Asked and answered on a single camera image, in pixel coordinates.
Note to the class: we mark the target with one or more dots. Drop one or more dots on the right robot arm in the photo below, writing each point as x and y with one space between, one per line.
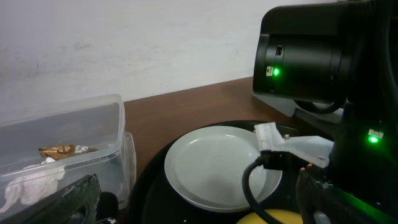
340 55

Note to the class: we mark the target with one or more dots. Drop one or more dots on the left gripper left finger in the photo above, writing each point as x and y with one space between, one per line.
75 203

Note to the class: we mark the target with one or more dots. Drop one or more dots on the grey round plate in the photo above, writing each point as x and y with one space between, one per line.
205 167

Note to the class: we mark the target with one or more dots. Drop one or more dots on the clear plastic storage bin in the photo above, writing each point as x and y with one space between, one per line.
95 122

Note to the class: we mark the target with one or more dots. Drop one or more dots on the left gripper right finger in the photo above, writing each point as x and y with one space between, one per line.
315 195

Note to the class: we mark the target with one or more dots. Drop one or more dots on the white tissue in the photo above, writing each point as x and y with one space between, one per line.
26 181

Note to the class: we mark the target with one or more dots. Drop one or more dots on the yellow bowl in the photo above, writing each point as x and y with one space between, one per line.
283 216

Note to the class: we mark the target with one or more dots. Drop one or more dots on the gold brown snack wrapper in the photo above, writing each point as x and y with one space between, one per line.
65 151

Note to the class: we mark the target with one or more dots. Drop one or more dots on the round black serving tray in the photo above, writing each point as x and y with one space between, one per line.
153 200

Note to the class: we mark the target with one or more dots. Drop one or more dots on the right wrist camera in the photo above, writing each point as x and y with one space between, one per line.
313 149

